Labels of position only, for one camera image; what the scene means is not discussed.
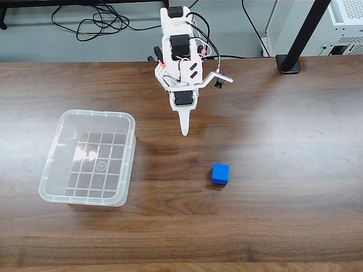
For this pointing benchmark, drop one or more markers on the blue cube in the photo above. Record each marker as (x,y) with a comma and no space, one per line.
(220,173)

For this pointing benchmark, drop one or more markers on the black and orange clamp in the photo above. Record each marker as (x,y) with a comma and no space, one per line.
(156,51)

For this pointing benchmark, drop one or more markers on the clear plastic bin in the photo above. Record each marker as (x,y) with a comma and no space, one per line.
(85,198)

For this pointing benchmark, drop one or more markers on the black pole stand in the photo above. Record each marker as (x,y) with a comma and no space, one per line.
(303,31)

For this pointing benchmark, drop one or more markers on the white computer case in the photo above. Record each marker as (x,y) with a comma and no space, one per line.
(346,37)

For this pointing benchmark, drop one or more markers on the camera module on white bracket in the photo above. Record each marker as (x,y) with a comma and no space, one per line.
(219,76)

